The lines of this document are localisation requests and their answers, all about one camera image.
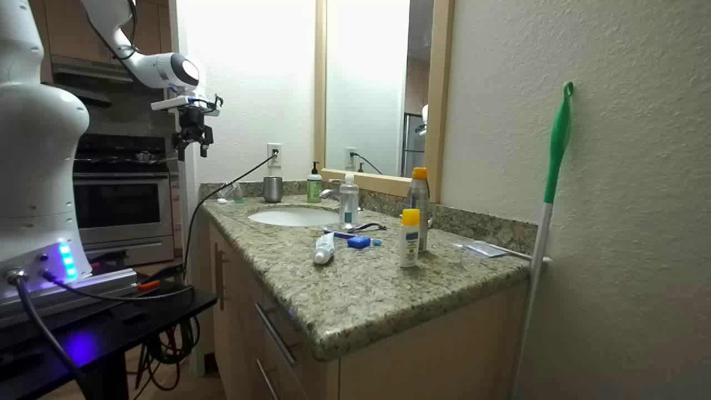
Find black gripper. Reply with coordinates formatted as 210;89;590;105
174;101;218;161

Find grey range hood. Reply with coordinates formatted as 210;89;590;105
54;63;179;139

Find stainless steel cup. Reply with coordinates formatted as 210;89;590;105
261;174;284;204

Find stainless steel oven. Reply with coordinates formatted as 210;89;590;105
70;130;185;271

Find white oval sink basin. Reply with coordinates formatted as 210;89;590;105
247;204;345;231

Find green soap pump bottle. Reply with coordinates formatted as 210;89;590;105
305;160;325;204

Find orange black clamp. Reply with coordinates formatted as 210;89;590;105
134;275;166;293

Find white toothpaste tube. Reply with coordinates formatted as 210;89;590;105
311;228;338;268

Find clear pump bottle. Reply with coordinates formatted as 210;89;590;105
338;171;361;231

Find aluminium robot mounting rails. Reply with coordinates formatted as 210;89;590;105
0;267;140;329

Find small blue box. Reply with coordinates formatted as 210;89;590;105
345;234;384;251

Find black robot table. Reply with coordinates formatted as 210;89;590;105
0;284;218;400

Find white bottle yellow cap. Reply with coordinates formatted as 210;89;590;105
398;206;423;271

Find wood framed mirror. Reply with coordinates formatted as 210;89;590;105
312;0;456;204

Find clear plastic package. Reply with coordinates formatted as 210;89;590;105
452;238;532;263

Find wooden vanity cabinet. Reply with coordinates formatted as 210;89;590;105
204;217;531;400

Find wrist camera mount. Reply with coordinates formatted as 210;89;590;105
149;91;227;117

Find black power cable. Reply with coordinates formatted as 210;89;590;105
177;150;279;279

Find metal cabinet door handle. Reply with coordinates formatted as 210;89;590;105
210;241;229;313

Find wooden kitchen wall cabinet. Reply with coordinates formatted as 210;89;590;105
29;0;179;81

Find black cable bundle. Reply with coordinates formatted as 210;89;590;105
134;315;204;395

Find metal drawer handle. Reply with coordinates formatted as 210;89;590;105
252;300;299;368
252;357;281;400

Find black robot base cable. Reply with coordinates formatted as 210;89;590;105
4;268;85;374

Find green handled mop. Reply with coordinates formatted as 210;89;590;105
509;78;577;400

